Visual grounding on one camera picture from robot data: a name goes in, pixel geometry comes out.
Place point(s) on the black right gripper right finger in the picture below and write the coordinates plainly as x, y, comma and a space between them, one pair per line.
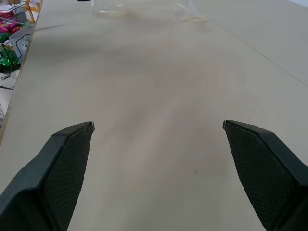
267, 173

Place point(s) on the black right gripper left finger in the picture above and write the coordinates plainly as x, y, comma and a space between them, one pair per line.
48, 178

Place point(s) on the clear plastic container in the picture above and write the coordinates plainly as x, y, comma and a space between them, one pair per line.
108, 8

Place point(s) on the green foil snack packet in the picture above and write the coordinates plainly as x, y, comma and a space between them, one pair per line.
7, 59

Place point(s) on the clear plastic storage bin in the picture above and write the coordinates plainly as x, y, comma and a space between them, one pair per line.
20, 39

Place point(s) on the pink foil snack packet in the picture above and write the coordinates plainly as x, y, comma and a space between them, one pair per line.
9, 25

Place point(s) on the clear plastic bag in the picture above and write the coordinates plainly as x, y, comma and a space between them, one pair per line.
185, 13

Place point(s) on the black left gripper of robot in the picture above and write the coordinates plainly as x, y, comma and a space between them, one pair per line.
84, 1

